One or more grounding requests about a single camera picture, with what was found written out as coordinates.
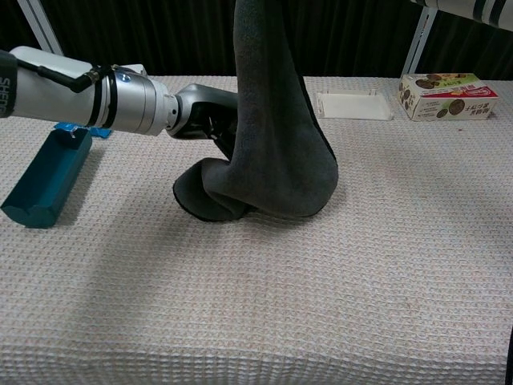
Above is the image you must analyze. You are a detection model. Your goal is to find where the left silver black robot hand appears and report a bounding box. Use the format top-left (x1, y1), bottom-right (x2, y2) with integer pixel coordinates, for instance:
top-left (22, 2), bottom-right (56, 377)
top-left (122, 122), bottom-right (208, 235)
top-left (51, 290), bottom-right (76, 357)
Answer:
top-left (165, 83), bottom-right (240, 162)

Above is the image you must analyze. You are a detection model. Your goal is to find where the green cloth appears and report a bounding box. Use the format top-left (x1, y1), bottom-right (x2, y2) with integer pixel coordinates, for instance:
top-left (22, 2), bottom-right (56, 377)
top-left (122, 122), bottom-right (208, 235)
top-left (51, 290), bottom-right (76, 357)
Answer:
top-left (172, 0), bottom-right (340, 223)

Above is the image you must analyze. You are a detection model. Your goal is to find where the white flat tray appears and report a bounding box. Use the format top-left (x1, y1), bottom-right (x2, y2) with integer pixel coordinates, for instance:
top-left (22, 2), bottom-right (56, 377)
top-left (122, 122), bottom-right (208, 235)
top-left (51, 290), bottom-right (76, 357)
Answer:
top-left (316, 91), bottom-right (394, 121)

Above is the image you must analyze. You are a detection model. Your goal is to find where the black pleated curtain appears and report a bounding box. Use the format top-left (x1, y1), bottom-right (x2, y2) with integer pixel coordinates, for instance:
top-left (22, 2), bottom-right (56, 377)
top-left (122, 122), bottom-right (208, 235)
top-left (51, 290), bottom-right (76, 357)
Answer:
top-left (0, 0), bottom-right (513, 82)

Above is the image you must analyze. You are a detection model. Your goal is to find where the blue snack packet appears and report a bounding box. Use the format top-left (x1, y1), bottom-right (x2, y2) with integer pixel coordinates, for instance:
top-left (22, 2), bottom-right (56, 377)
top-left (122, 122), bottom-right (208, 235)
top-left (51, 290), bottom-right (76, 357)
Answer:
top-left (54, 122), bottom-right (113, 140)

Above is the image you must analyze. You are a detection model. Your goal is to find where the long teal box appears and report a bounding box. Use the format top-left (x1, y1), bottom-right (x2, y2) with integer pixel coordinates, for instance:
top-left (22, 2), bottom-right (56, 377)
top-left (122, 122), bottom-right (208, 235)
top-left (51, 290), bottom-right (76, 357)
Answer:
top-left (0, 128), bottom-right (94, 230)

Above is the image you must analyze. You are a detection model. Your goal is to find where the beige waffle tablecloth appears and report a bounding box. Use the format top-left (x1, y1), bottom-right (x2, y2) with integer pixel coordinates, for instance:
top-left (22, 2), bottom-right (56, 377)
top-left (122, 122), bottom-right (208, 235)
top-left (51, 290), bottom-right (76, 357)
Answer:
top-left (0, 75), bottom-right (513, 385)

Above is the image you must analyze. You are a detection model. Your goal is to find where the cookie box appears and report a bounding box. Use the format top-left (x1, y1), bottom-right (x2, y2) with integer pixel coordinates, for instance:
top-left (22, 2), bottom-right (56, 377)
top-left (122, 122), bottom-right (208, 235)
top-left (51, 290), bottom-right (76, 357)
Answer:
top-left (397, 72), bottom-right (499, 123)

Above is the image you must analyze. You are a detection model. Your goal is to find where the aluminium frame post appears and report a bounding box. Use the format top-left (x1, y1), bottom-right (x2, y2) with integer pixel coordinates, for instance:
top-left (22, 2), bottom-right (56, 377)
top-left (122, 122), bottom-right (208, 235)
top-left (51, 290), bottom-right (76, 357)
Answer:
top-left (15, 0), bottom-right (65, 56)
top-left (400, 6), bottom-right (438, 79)

